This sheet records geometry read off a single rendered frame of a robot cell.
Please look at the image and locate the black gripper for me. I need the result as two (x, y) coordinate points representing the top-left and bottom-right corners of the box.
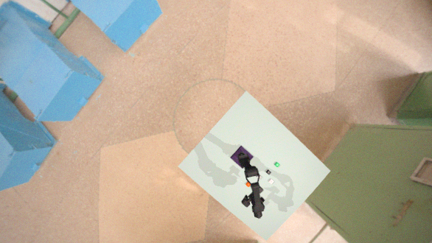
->
(242, 187), (264, 208)

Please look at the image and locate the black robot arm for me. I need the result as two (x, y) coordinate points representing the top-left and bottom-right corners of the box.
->
(238, 152), (265, 219)

